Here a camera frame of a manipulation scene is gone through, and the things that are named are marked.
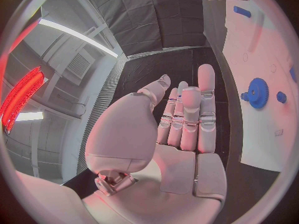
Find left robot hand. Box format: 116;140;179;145
81;63;229;224

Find white task board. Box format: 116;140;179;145
221;0;299;172

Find long blue cylinder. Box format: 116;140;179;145
232;5;253;18

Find glowing light bar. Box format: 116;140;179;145
0;65;46;134

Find blue block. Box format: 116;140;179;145
288;66;298;81

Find blue gear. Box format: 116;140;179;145
247;77;270;109

